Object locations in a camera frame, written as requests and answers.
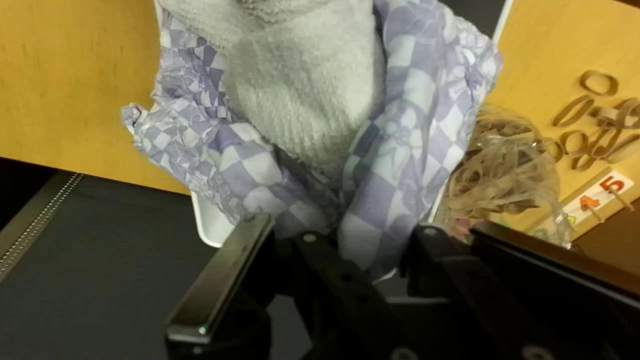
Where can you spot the purple white checkered cloth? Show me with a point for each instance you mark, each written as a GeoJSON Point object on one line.
{"type": "Point", "coordinates": [437, 73]}

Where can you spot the white price label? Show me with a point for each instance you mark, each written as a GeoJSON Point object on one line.
{"type": "Point", "coordinates": [589, 203]}

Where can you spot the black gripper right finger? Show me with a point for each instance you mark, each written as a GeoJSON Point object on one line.
{"type": "Point", "coordinates": [598, 277]}

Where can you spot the clear bag of rubber bands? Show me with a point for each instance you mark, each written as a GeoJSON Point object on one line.
{"type": "Point", "coordinates": [505, 170]}

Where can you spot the grey white towel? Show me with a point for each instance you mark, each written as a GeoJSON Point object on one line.
{"type": "Point", "coordinates": [305, 73]}

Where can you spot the white plastic storage bin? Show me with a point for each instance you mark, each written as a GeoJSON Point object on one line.
{"type": "Point", "coordinates": [488, 17]}

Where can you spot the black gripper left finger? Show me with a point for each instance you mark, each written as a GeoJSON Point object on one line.
{"type": "Point", "coordinates": [202, 306]}

